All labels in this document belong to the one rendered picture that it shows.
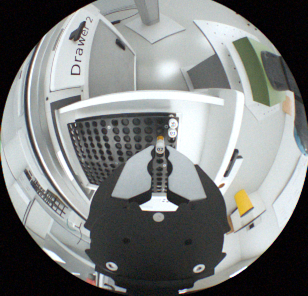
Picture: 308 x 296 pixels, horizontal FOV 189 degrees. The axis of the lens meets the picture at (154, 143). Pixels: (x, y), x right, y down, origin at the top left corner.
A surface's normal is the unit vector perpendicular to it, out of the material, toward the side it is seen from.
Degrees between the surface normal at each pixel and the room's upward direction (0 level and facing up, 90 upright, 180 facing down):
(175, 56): 0
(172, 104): 0
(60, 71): 90
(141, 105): 0
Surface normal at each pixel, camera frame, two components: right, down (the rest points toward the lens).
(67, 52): 1.00, 0.02
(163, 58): -0.05, 0.47
